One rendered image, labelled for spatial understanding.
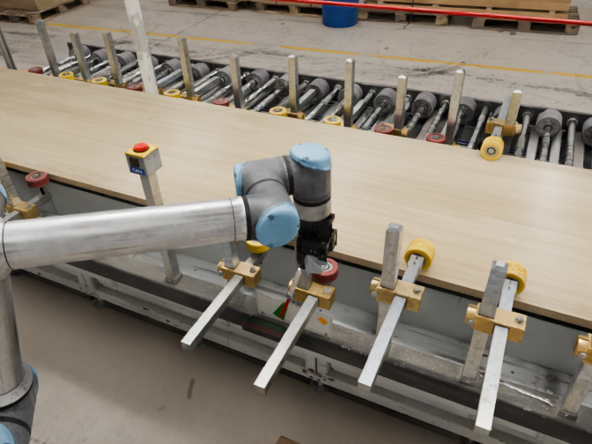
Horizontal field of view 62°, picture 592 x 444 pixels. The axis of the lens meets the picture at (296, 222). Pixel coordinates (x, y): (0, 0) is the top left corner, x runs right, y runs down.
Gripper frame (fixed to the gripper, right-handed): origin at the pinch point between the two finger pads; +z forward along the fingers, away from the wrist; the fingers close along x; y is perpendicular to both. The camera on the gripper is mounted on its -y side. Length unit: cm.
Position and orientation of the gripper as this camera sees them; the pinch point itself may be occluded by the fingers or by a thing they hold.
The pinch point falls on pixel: (306, 271)
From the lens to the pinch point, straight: 131.9
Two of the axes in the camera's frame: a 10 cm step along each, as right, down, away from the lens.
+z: 0.4, 8.0, 6.0
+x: 4.3, -5.6, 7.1
